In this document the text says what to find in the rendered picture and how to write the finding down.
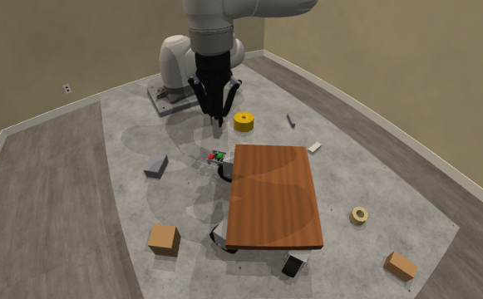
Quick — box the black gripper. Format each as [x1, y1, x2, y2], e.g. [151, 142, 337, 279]
[188, 51, 242, 139]

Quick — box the beige roll of tape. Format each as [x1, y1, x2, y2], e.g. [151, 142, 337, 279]
[349, 207, 368, 226]

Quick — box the yellow cylinder with center hole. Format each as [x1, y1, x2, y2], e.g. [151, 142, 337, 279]
[234, 112, 254, 132]

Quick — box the dark grey metal bar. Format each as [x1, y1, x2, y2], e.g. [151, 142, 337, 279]
[287, 112, 295, 128]

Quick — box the tan cube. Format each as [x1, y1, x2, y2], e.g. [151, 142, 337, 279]
[148, 224, 181, 257]

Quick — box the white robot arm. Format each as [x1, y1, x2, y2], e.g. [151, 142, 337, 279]
[155, 0, 318, 104]

